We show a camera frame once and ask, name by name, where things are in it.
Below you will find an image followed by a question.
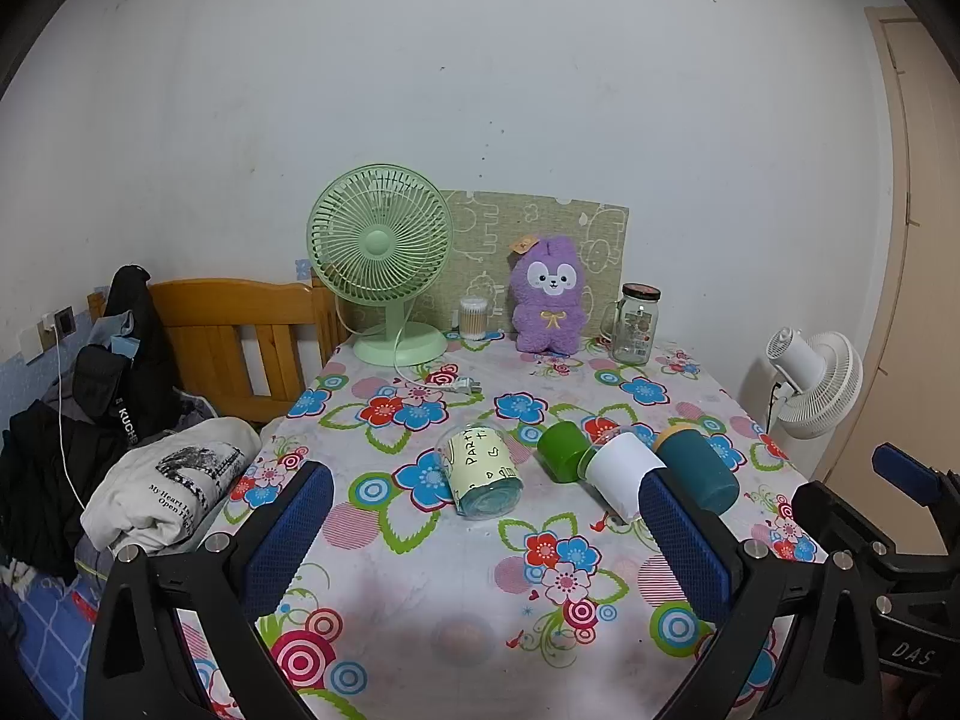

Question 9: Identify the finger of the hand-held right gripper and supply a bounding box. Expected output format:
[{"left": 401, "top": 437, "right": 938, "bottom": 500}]
[
  {"left": 793, "top": 480, "right": 960, "bottom": 578},
  {"left": 872, "top": 444, "right": 960, "bottom": 518}
]

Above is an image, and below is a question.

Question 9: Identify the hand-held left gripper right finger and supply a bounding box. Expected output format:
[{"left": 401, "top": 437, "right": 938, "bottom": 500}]
[{"left": 639, "top": 469, "right": 886, "bottom": 720}]

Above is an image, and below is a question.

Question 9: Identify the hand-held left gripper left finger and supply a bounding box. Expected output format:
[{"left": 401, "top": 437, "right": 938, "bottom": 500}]
[{"left": 84, "top": 461, "right": 335, "bottom": 720}]

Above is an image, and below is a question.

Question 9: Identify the pale green printed cup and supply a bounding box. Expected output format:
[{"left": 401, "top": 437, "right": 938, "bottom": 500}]
[{"left": 439, "top": 424, "right": 524, "bottom": 521}]

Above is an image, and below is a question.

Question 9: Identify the teal cup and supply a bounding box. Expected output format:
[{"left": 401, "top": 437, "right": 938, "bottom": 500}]
[{"left": 652, "top": 422, "right": 741, "bottom": 517}]

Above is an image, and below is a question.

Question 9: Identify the white cup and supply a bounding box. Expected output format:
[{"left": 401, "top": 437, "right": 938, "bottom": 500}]
[{"left": 585, "top": 431, "right": 668, "bottom": 524}]

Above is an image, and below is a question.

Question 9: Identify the white standing fan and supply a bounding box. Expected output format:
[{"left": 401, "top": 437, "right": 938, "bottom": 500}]
[{"left": 765, "top": 327, "right": 863, "bottom": 440}]

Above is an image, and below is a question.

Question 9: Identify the white printed shirt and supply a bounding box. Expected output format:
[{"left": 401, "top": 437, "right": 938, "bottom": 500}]
[{"left": 81, "top": 418, "right": 262, "bottom": 557}]

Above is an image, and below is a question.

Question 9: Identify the floral tablecloth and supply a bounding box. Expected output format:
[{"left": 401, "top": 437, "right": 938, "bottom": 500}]
[{"left": 176, "top": 330, "right": 833, "bottom": 720}]

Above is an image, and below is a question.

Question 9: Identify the glass jar with lid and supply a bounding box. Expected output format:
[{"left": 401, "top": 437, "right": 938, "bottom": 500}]
[{"left": 600, "top": 283, "right": 661, "bottom": 366}]

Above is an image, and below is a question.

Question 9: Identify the black bag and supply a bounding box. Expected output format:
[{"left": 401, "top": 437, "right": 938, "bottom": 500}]
[{"left": 71, "top": 265, "right": 181, "bottom": 451}]

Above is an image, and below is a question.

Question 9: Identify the wooden chair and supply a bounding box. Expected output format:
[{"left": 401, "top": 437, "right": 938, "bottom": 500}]
[{"left": 88, "top": 277, "right": 347, "bottom": 425}]

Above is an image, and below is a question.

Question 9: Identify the beige door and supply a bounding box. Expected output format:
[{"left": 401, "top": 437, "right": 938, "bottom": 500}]
[{"left": 814, "top": 6, "right": 960, "bottom": 533}]

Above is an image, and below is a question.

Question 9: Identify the blue bedsheet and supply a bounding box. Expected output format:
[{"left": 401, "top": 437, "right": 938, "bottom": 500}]
[{"left": 0, "top": 555, "right": 113, "bottom": 720}]

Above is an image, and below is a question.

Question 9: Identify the dark clothing pile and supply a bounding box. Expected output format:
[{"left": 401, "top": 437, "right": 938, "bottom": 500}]
[{"left": 0, "top": 397, "right": 98, "bottom": 578}]

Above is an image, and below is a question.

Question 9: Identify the purple plush toy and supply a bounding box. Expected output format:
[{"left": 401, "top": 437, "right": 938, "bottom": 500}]
[{"left": 508, "top": 235, "right": 587, "bottom": 356}]

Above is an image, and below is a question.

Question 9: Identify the green desk fan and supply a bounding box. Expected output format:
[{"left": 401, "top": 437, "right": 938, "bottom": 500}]
[{"left": 306, "top": 165, "right": 453, "bottom": 367}]

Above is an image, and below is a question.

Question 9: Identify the green patterned board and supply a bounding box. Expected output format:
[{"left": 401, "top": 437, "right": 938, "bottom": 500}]
[{"left": 439, "top": 190, "right": 629, "bottom": 338}]

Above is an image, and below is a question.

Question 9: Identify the white fan power cable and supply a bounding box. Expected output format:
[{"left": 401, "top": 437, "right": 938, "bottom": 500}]
[{"left": 394, "top": 322, "right": 485, "bottom": 396}]

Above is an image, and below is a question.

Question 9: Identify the white charger with cable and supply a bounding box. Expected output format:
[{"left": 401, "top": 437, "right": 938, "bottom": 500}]
[{"left": 41, "top": 311, "right": 87, "bottom": 511}]

